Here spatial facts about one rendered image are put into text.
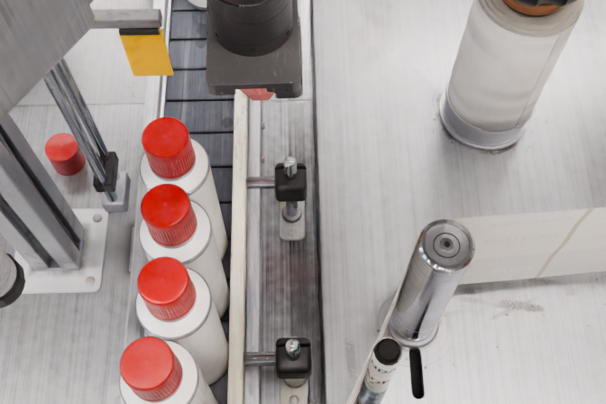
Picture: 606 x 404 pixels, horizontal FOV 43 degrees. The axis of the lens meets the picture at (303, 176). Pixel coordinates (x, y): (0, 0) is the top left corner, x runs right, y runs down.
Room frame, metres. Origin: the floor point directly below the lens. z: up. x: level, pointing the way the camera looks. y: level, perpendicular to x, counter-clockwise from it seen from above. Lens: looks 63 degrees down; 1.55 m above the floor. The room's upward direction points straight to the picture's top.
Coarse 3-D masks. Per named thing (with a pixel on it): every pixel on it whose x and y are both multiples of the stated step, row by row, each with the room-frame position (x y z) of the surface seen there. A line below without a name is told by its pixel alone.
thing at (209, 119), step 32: (192, 32) 0.51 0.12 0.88; (192, 64) 0.47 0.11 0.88; (192, 96) 0.43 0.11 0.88; (224, 96) 0.43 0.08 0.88; (192, 128) 0.39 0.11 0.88; (224, 128) 0.39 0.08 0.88; (224, 160) 0.35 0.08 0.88; (224, 192) 0.32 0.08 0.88; (224, 224) 0.29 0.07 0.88; (224, 320) 0.19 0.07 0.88; (224, 384) 0.14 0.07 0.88
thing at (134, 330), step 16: (160, 0) 0.48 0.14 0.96; (160, 80) 0.39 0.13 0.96; (160, 96) 0.38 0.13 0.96; (144, 112) 0.36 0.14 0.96; (160, 112) 0.37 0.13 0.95; (144, 192) 0.28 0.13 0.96; (144, 256) 0.22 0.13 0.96; (128, 304) 0.18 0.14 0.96; (128, 320) 0.17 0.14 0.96; (128, 336) 0.16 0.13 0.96
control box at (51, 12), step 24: (0, 0) 0.18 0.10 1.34; (24, 0) 0.18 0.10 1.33; (48, 0) 0.19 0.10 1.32; (72, 0) 0.20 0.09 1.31; (0, 24) 0.17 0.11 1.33; (24, 24) 0.18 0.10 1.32; (48, 24) 0.19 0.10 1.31; (72, 24) 0.19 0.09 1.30; (0, 48) 0.17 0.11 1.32; (24, 48) 0.18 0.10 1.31; (48, 48) 0.18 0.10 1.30; (0, 72) 0.16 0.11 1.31; (24, 72) 0.17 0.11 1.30; (0, 96) 0.16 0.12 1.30; (0, 120) 0.16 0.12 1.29
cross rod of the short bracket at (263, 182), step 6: (246, 180) 0.32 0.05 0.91; (252, 180) 0.32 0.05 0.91; (258, 180) 0.32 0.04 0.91; (264, 180) 0.32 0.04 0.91; (270, 180) 0.32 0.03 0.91; (246, 186) 0.31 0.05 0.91; (252, 186) 0.31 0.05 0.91; (258, 186) 0.31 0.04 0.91; (264, 186) 0.31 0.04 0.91; (270, 186) 0.31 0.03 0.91
